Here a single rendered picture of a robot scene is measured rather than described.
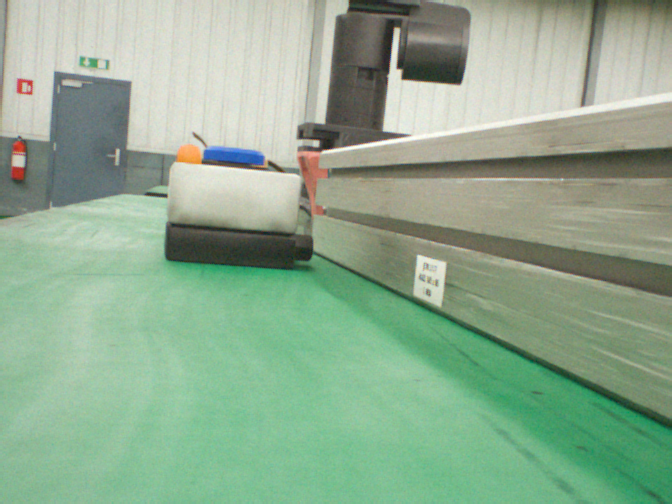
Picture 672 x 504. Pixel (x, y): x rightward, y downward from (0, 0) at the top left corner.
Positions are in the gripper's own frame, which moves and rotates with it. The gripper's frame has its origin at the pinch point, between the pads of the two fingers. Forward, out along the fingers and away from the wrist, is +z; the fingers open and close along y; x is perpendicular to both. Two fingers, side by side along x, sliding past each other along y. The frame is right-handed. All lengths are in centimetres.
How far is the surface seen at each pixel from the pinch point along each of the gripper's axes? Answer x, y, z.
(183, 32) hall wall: 1091, -7, -197
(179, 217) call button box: -27.2, -16.4, -0.6
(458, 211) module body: -43.8, -4.9, -2.8
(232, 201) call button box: -27.1, -13.3, -1.8
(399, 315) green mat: -43.3, -6.9, 2.0
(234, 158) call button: -25.1, -13.2, -4.5
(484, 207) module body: -46.5, -4.9, -3.1
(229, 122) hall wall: 1088, 66, -83
